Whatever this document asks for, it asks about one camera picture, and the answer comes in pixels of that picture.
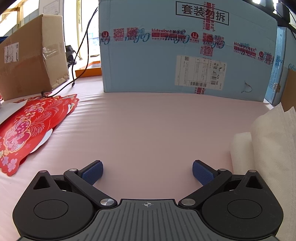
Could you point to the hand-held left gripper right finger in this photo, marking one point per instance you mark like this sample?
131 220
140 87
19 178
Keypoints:
202 172

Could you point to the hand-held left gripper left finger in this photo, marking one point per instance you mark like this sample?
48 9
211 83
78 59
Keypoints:
93 172

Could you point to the red paper-cut decoration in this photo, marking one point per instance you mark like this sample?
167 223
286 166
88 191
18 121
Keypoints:
27 129

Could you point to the orange flat box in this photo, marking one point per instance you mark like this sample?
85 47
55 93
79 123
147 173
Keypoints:
90 70

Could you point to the black power adapter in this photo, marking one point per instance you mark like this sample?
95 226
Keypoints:
70 55

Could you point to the brown taped cardboard box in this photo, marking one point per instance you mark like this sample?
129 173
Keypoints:
290 90

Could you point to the large light blue cardboard box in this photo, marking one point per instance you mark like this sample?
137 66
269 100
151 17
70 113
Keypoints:
148 64

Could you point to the narrow light blue cardboard box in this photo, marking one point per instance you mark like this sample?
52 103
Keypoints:
277 76

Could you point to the brown cardboard box with label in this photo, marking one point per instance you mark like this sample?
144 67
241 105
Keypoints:
25 67

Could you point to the dark power adapter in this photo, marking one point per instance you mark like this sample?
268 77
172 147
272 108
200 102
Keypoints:
283 11

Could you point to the wooden window frame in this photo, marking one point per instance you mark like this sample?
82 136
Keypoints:
19 14

